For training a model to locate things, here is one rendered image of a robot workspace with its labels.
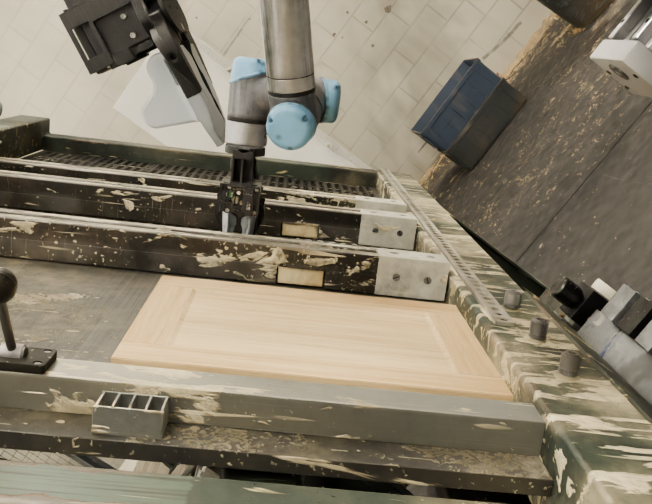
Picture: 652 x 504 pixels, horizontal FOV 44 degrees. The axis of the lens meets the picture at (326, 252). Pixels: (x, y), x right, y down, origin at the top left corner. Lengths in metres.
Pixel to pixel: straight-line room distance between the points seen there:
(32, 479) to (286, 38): 0.78
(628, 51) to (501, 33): 5.26
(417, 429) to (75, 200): 1.13
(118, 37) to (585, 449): 0.57
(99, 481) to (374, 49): 5.74
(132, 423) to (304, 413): 0.18
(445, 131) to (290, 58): 4.10
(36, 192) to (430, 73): 4.78
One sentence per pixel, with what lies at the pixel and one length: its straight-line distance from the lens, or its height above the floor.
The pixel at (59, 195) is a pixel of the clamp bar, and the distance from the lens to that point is 1.84.
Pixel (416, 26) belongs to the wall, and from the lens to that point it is 6.30.
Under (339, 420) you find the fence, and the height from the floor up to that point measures 1.08.
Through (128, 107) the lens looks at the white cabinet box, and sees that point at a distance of 5.01.
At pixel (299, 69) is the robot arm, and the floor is 1.33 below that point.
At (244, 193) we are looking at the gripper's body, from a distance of 1.41.
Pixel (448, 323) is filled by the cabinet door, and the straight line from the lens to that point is 1.25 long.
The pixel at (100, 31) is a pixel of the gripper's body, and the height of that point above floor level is 1.48.
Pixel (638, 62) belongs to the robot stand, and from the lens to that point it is 1.17.
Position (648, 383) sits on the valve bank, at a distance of 1.12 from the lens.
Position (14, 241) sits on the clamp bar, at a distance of 1.46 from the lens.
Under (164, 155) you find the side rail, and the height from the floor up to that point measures 1.50.
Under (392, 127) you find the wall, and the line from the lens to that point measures 6.33.
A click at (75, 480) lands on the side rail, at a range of 0.68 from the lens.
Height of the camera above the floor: 1.34
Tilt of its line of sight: 10 degrees down
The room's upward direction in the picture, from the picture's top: 54 degrees counter-clockwise
